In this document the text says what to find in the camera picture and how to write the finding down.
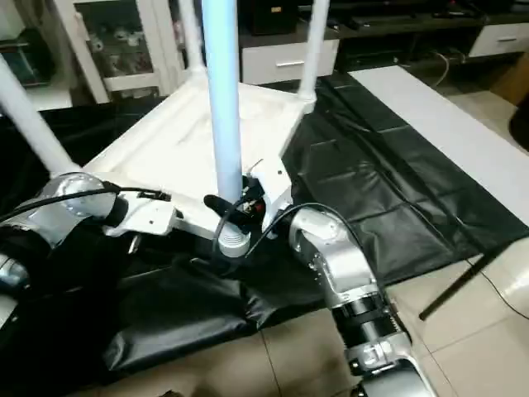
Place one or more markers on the white plastic table top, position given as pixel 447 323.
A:
pixel 182 141

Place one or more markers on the white plastic table leg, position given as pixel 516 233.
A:
pixel 223 99
pixel 192 41
pixel 312 50
pixel 29 116

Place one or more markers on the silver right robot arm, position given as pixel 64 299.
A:
pixel 331 248

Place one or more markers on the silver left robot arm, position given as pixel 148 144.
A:
pixel 58 211

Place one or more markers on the black table mat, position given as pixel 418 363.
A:
pixel 372 182

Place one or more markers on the white drawer unit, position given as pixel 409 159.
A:
pixel 281 62

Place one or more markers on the white glass door cabinet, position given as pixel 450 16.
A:
pixel 124 41

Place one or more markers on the black speaker box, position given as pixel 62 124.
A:
pixel 273 16

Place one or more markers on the white flat board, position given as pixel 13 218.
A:
pixel 446 124

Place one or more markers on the dark TV stand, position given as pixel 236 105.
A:
pixel 388 45

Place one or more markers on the black metal table leg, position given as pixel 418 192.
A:
pixel 450 289

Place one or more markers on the black rounded object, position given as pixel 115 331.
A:
pixel 521 124

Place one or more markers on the small white side cabinet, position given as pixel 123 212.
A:
pixel 500 40

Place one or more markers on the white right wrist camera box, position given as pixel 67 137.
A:
pixel 273 186

